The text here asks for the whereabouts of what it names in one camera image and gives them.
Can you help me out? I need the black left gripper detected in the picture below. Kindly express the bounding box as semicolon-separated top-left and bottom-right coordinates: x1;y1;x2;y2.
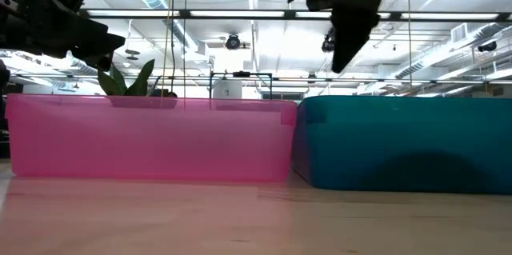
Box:
0;0;126;72

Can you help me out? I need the translucent red plastic bin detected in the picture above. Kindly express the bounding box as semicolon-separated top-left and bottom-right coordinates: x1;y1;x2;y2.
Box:
4;93;298;184

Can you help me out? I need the green artificial plant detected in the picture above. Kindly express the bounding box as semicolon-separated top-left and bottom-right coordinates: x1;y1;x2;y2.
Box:
97;58;161;97

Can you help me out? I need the translucent blue plastic bin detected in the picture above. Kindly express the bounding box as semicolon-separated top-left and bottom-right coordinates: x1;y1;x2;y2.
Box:
290;94;512;195

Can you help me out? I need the white air vent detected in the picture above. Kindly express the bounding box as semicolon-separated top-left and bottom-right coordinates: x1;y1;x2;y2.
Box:
450;22;469;44

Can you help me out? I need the black overhead crossbar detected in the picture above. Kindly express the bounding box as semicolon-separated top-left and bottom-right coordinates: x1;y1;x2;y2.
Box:
79;8;512;23

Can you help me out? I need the white box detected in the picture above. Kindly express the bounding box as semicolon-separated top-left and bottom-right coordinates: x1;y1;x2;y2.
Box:
213;80;243;100

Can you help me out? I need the thin hanging cable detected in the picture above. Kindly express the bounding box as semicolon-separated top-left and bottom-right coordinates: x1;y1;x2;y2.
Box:
406;0;413;96
162;0;177;97

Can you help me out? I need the distant black frame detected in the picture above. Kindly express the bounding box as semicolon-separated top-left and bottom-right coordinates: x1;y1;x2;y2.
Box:
209;70;274;100

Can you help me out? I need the black overhead camera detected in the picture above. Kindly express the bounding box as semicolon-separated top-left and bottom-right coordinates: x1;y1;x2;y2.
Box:
225;33;242;51

